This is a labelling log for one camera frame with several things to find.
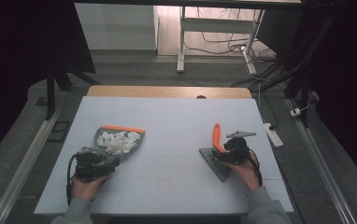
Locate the tangle of black floor cables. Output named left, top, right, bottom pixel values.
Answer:
left=184, top=7, right=280, bottom=89

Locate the person's left hand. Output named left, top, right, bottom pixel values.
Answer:
left=70, top=173, right=109, bottom=202

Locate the white desk frame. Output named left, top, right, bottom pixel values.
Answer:
left=176, top=6, right=265, bottom=76

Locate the aluminium rail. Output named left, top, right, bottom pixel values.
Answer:
left=0, top=90, right=72, bottom=224
left=285, top=98, right=357, bottom=224

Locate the wooden table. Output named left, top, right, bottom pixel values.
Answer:
left=86, top=85, right=253, bottom=100

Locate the person's right hand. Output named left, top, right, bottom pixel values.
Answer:
left=225, top=152, right=262, bottom=192

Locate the dark curtain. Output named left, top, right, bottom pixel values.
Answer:
left=257, top=0, right=357, bottom=190
left=0, top=0, right=97, bottom=167

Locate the grey dustpan with orange edge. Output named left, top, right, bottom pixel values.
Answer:
left=93, top=124, right=146, bottom=161

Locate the black metal stand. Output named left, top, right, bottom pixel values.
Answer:
left=35, top=52, right=100, bottom=121
left=254, top=12, right=336, bottom=129

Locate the pile of white paper scraps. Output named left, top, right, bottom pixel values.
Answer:
left=95, top=131, right=142, bottom=157

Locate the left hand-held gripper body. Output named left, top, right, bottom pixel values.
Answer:
left=73, top=146, right=116, bottom=183

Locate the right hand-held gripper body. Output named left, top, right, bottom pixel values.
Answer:
left=217, top=130, right=258, bottom=166

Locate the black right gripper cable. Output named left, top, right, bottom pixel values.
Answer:
left=247, top=147, right=264, bottom=188

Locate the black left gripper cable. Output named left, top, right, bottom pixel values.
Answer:
left=65, top=154, right=79, bottom=207

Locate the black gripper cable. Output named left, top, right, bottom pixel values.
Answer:
left=65, top=154, right=79, bottom=207
left=247, top=147, right=264, bottom=188

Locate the white cabinet panel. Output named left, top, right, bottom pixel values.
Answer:
left=74, top=3, right=160, bottom=51

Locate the grey brush with orange handle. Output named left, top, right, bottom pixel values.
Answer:
left=198, top=122, right=233, bottom=183

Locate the white power strip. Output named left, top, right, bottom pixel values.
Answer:
left=263, top=122, right=284, bottom=148

